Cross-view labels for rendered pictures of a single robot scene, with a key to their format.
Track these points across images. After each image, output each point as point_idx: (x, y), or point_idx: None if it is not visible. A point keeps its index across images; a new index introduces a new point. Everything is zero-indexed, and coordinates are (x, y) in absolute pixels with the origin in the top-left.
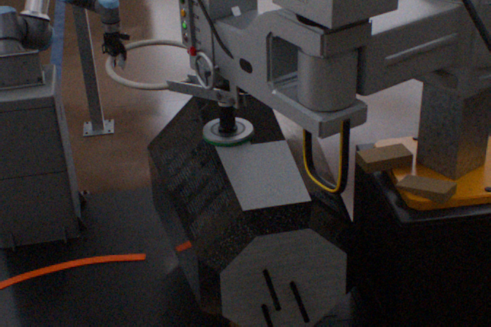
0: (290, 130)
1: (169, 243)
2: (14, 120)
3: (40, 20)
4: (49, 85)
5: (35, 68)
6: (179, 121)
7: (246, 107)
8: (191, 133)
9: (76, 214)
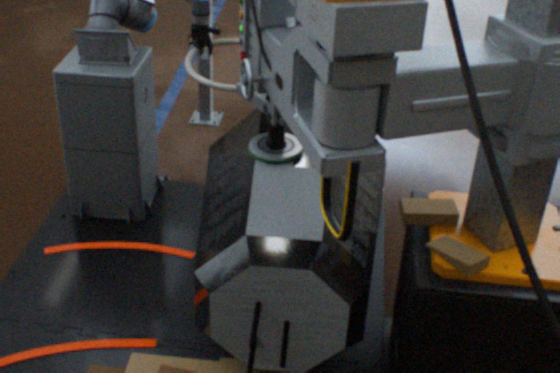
0: None
1: None
2: (94, 94)
3: (143, 2)
4: (134, 66)
5: (123, 48)
6: (242, 127)
7: None
8: (244, 142)
9: (143, 198)
